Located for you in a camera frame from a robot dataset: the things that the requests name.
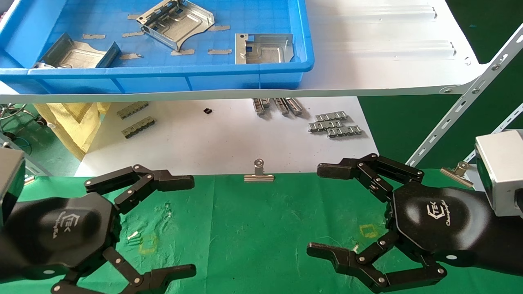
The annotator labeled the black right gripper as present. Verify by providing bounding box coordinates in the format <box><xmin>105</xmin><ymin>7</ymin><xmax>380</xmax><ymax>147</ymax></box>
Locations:
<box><xmin>307</xmin><ymin>154</ymin><xmax>491</xmax><ymax>294</ymax></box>

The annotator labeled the white slotted shelf rail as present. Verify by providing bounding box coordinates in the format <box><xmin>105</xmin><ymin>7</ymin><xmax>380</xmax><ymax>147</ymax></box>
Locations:
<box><xmin>464</xmin><ymin>102</ymin><xmax>523</xmax><ymax>164</ymax></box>

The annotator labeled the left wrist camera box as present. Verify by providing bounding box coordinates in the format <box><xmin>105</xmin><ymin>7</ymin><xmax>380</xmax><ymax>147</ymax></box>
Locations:
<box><xmin>0</xmin><ymin>148</ymin><xmax>26</xmax><ymax>229</ymax></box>

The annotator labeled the silver connector strip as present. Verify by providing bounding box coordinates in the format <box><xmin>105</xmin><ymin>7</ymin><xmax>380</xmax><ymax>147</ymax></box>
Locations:
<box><xmin>315</xmin><ymin>111</ymin><xmax>349</xmax><ymax>122</ymax></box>
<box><xmin>326</xmin><ymin>125</ymin><xmax>363</xmax><ymax>138</ymax></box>
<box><xmin>308</xmin><ymin>120</ymin><xmax>344</xmax><ymax>133</ymax></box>

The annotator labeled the white slotted shelf upright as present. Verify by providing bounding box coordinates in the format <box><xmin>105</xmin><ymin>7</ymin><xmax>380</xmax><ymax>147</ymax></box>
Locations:
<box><xmin>405</xmin><ymin>22</ymin><xmax>523</xmax><ymax>168</ymax></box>
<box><xmin>0</xmin><ymin>133</ymin><xmax>54</xmax><ymax>177</ymax></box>

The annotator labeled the grey connector strip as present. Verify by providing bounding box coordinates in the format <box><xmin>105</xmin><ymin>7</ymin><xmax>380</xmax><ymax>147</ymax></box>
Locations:
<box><xmin>117</xmin><ymin>102</ymin><xmax>149</xmax><ymax>120</ymax></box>
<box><xmin>122</xmin><ymin>116</ymin><xmax>156</xmax><ymax>139</ymax></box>

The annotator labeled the yellow woven bag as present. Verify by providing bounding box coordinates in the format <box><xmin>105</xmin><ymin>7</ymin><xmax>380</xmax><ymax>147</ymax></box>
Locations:
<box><xmin>34</xmin><ymin>102</ymin><xmax>112</xmax><ymax>160</ymax></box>

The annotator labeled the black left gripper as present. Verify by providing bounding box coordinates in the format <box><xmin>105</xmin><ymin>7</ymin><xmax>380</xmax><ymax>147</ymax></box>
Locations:
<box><xmin>16</xmin><ymin>165</ymin><xmax>197</xmax><ymax>294</ymax></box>

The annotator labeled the white shelf board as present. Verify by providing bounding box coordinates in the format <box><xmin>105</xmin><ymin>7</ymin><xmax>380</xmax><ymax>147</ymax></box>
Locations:
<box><xmin>0</xmin><ymin>0</ymin><xmax>489</xmax><ymax>103</ymax></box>

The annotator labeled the grey cable bundle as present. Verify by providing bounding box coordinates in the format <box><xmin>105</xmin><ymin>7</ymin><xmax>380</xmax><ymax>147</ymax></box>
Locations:
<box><xmin>0</xmin><ymin>103</ymin><xmax>29</xmax><ymax>121</ymax></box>

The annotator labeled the green table cloth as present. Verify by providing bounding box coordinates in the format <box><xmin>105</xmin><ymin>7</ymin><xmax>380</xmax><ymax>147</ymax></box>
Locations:
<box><xmin>0</xmin><ymin>168</ymin><xmax>523</xmax><ymax>294</ymax></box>

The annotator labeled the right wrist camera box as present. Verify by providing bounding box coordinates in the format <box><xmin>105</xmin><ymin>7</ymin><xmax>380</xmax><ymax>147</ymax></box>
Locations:
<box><xmin>475</xmin><ymin>130</ymin><xmax>523</xmax><ymax>217</ymax></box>

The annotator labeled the blue plastic bin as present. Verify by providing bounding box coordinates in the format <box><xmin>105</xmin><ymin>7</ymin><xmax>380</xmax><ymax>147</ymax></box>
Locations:
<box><xmin>0</xmin><ymin>0</ymin><xmax>315</xmax><ymax>94</ymax></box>

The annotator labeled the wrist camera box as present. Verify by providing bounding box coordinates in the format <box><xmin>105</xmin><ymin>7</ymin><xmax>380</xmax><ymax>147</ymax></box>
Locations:
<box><xmin>475</xmin><ymin>130</ymin><xmax>523</xmax><ymax>217</ymax></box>
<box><xmin>0</xmin><ymin>148</ymin><xmax>26</xmax><ymax>229</ymax></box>

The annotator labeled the bent sheet metal bracket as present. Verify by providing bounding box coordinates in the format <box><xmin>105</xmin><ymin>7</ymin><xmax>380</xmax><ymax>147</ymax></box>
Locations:
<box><xmin>235</xmin><ymin>33</ymin><xmax>295</xmax><ymax>65</ymax></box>
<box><xmin>32</xmin><ymin>33</ymin><xmax>121</xmax><ymax>69</ymax></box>
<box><xmin>136</xmin><ymin>0</ymin><xmax>215</xmax><ymax>51</ymax></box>

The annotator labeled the blue cable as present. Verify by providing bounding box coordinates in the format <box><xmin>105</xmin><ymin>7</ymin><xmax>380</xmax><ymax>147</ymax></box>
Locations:
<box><xmin>8</xmin><ymin>136</ymin><xmax>33</xmax><ymax>157</ymax></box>

